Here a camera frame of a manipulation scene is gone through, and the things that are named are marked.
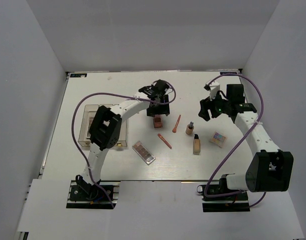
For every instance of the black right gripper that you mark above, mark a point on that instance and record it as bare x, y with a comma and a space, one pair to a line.
206, 104

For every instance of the pink blush palette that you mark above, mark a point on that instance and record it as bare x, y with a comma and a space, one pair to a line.
157, 121

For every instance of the right clear organizer bin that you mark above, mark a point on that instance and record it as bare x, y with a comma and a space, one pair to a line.
123, 136

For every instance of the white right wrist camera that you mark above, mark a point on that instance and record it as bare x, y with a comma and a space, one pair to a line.
213, 87

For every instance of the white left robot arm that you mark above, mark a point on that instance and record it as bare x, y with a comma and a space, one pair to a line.
106, 126

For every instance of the mauve eyeshadow palette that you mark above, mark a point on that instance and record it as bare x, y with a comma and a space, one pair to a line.
143, 153

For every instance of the brown eyeshadow palette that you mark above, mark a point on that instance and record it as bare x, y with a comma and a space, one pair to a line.
90, 118

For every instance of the small foundation bottle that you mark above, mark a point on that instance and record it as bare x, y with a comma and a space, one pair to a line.
189, 128

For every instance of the clear organizer bin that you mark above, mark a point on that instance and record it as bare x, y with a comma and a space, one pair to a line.
82, 140
105, 105
123, 136

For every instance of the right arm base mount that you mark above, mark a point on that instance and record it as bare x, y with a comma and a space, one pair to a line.
226, 204

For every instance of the orange makeup brush upper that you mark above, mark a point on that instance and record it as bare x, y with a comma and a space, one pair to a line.
174, 130

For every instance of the middle clear organizer bin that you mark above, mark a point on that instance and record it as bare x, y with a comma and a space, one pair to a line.
105, 105

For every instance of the pastel square eyeshadow palette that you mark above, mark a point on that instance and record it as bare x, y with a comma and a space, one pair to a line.
218, 139

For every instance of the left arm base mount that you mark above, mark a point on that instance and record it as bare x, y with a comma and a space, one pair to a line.
97, 200

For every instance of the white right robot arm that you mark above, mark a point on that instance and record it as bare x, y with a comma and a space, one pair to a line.
271, 168

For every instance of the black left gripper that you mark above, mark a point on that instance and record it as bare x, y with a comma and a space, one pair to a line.
164, 108

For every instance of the left clear organizer bin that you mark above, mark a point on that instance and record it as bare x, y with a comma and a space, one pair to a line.
82, 140

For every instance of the tall foundation bottle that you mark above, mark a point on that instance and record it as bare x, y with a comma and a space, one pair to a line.
196, 145

